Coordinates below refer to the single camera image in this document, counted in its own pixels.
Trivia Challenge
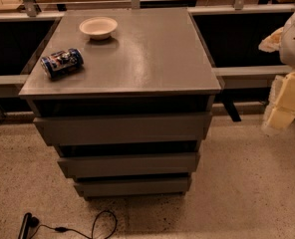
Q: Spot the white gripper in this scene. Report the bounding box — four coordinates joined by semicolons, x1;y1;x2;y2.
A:
258;27;295;130

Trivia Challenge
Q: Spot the grey drawer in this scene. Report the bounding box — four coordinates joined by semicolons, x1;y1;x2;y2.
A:
34;113;211;145
58;152;199;178
74;176;191;198

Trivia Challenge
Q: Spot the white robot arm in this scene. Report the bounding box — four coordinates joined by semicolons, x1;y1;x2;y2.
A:
258;12;295;135

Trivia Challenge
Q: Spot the grey top drawer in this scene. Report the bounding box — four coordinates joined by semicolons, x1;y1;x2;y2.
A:
34;113;211;145

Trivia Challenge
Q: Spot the grey drawer cabinet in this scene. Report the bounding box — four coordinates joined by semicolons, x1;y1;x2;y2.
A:
20;8;220;199

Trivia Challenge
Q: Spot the grey bottom drawer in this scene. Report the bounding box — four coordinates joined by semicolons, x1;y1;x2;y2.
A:
74;176;191;198

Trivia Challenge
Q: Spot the white paper bowl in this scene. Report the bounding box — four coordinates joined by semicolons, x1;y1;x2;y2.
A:
79;17;118;40

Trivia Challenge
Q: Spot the crushed blue soda can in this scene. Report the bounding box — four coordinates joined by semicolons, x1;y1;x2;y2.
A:
41;48;84;80

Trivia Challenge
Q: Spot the black power adapter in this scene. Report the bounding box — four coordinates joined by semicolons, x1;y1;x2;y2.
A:
17;212;40;239

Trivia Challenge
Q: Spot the grey metal rail frame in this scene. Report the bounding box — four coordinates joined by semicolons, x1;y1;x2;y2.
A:
0;8;290;118

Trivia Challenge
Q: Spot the black cable on floor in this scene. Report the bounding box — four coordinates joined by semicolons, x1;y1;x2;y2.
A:
29;210;119;239

